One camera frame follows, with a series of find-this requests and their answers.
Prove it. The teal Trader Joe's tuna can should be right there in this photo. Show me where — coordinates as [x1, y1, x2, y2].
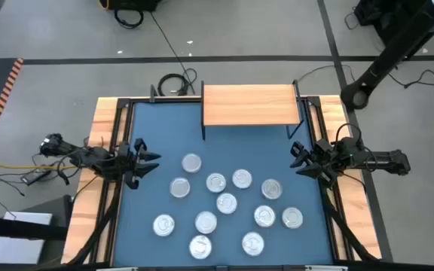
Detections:
[188, 234, 213, 260]
[241, 231, 265, 257]

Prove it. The black power adapter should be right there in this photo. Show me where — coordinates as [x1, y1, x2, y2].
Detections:
[20, 169, 52, 186]

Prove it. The black beam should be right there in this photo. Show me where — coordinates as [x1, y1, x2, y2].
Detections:
[0, 215, 70, 241]

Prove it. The yellow floor cable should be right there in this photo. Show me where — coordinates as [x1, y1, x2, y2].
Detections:
[0, 157, 75, 170]

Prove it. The thin black floor cable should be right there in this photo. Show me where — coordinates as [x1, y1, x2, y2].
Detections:
[297, 64, 355, 83]

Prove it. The long black floor cable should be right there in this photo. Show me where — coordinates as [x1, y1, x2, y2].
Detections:
[148, 10, 198, 95]

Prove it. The black box with yellow trim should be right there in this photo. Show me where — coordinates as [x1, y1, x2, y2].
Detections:
[96, 0, 162, 12]

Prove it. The blue label tuna can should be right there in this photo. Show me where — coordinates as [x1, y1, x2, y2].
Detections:
[215, 192, 238, 215]
[253, 205, 277, 228]

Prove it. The silver-lidded tuna can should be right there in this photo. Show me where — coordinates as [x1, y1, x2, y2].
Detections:
[205, 172, 228, 194]
[169, 177, 191, 199]
[152, 213, 176, 238]
[261, 178, 283, 200]
[281, 206, 304, 230]

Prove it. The coiled black cable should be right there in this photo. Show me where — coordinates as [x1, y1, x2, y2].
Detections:
[157, 72, 190, 97]

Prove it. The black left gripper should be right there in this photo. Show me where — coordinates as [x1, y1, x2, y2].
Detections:
[112, 138, 162, 190]

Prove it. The black perforated tower stand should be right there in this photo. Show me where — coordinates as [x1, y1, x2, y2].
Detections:
[340, 0, 434, 111]

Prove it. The looped black cable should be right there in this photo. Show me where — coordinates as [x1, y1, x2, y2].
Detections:
[113, 8, 145, 30]

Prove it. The white board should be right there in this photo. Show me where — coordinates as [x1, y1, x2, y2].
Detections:
[0, 212, 53, 265]

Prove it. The wavy black floor cable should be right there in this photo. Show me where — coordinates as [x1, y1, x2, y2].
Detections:
[388, 69, 434, 90]

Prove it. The black adapter cable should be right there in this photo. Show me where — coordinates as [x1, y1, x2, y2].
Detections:
[0, 150, 90, 197]

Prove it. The wooden shelf with black legs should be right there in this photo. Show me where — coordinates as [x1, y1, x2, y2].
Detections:
[200, 79, 305, 142]

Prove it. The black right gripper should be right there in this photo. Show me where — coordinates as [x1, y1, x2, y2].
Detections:
[289, 138, 341, 188]

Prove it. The dark grey cabinet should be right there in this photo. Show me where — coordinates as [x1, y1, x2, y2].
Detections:
[11, 194, 75, 271]

